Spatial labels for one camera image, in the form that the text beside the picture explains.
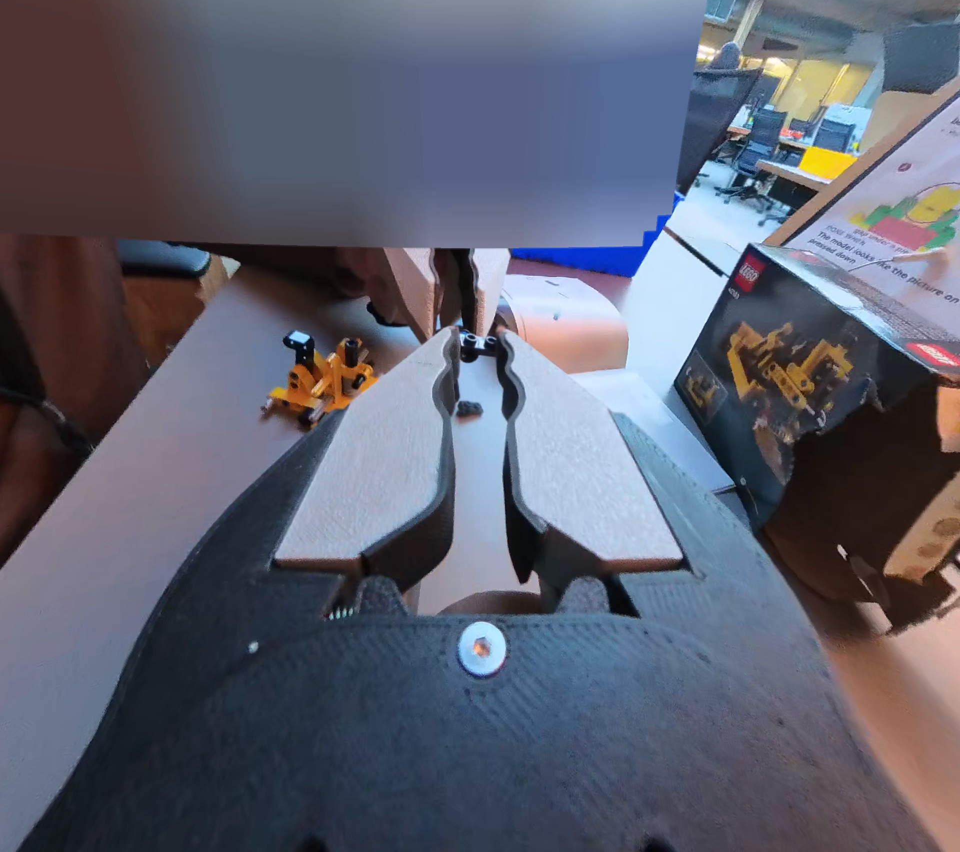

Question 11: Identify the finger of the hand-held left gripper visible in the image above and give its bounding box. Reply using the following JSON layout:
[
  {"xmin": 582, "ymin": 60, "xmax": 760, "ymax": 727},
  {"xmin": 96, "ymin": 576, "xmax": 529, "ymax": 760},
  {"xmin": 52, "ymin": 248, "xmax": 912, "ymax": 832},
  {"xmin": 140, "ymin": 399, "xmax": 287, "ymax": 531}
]
[
  {"xmin": 459, "ymin": 248, "xmax": 513, "ymax": 339},
  {"xmin": 365, "ymin": 248, "xmax": 460, "ymax": 343}
]

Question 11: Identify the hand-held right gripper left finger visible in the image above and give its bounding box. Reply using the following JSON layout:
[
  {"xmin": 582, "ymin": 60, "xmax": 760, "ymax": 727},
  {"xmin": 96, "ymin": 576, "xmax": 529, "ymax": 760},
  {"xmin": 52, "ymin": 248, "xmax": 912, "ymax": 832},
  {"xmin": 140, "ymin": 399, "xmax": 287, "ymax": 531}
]
[{"xmin": 274, "ymin": 325, "xmax": 460, "ymax": 594}]

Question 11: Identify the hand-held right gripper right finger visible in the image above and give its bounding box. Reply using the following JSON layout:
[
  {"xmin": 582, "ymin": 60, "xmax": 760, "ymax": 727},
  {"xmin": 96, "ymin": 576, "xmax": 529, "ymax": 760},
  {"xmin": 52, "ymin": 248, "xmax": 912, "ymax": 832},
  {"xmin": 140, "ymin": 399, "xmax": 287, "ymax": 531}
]
[{"xmin": 496, "ymin": 330, "xmax": 687, "ymax": 609}]

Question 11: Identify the yellow lego assembly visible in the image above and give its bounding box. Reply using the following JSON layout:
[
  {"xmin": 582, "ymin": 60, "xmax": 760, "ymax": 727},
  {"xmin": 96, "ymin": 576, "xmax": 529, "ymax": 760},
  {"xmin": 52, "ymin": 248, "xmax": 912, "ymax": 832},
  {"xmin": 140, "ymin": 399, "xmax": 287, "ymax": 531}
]
[{"xmin": 261, "ymin": 330, "xmax": 378, "ymax": 430}]

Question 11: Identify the black lego set box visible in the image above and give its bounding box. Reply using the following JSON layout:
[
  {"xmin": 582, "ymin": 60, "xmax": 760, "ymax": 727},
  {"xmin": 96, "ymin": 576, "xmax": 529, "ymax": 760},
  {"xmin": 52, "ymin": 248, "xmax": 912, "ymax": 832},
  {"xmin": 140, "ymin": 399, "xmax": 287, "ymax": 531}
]
[{"xmin": 672, "ymin": 243, "xmax": 960, "ymax": 635}]

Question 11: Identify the white instruction booklet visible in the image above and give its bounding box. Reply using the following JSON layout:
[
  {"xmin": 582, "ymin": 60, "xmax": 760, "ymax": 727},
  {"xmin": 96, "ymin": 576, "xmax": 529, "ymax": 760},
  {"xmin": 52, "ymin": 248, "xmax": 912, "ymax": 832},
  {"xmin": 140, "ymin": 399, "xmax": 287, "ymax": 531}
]
[{"xmin": 495, "ymin": 273, "xmax": 740, "ymax": 496}]

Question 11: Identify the blue plastic bin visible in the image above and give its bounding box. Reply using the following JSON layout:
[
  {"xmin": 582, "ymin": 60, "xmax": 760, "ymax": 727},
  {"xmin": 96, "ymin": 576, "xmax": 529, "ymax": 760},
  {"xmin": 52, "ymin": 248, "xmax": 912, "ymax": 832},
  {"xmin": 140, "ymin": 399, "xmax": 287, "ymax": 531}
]
[{"xmin": 510, "ymin": 192, "xmax": 687, "ymax": 279}]

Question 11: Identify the grey chair armrest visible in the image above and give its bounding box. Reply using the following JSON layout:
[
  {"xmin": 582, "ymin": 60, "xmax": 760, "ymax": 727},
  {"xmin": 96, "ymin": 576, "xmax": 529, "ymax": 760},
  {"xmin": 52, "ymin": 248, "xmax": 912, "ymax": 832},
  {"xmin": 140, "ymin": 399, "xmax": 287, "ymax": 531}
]
[{"xmin": 116, "ymin": 240, "xmax": 213, "ymax": 279}]

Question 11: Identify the wooden office desk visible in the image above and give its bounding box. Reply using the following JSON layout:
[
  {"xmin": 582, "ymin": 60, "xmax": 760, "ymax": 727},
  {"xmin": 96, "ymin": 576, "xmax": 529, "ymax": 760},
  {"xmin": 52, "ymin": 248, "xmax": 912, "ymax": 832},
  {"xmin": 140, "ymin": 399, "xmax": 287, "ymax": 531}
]
[{"xmin": 753, "ymin": 158, "xmax": 835, "ymax": 226}]

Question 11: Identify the yellow box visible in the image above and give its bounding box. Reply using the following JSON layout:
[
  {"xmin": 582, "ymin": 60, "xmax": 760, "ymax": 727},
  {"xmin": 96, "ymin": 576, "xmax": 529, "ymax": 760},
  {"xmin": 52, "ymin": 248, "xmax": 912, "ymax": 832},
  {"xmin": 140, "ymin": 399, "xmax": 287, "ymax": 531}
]
[{"xmin": 797, "ymin": 145, "xmax": 858, "ymax": 181}]

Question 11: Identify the person's brown clothing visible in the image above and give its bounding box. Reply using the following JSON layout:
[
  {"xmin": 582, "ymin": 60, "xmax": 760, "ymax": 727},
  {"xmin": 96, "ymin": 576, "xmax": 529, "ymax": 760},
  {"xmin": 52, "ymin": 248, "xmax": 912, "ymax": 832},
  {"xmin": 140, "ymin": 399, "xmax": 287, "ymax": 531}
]
[{"xmin": 0, "ymin": 233, "xmax": 151, "ymax": 568}]

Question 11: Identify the printed instruction poster board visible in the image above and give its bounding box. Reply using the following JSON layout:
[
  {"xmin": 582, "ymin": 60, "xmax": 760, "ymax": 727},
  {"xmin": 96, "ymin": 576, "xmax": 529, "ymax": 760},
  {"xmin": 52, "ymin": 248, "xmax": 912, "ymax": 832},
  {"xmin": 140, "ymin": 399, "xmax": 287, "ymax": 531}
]
[{"xmin": 761, "ymin": 83, "xmax": 960, "ymax": 305}]

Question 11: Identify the dark panel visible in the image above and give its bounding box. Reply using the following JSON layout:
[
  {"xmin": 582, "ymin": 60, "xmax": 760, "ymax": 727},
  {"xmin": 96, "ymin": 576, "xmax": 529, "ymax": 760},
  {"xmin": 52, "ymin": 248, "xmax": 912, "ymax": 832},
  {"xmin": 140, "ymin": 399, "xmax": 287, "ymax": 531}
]
[{"xmin": 883, "ymin": 21, "xmax": 960, "ymax": 95}]

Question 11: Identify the brown wooden chair frame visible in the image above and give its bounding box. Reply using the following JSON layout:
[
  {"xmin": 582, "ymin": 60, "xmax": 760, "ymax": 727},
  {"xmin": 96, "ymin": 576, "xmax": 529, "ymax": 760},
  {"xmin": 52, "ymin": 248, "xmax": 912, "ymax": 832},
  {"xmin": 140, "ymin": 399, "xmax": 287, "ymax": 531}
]
[{"xmin": 120, "ymin": 255, "xmax": 241, "ymax": 369}]

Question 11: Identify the black bag strap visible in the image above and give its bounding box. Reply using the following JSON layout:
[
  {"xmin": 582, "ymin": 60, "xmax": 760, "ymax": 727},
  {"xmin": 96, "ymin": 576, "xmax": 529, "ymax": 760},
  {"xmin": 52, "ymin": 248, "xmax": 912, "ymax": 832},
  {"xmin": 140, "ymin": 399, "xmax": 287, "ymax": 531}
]
[{"xmin": 0, "ymin": 383, "xmax": 95, "ymax": 459}]

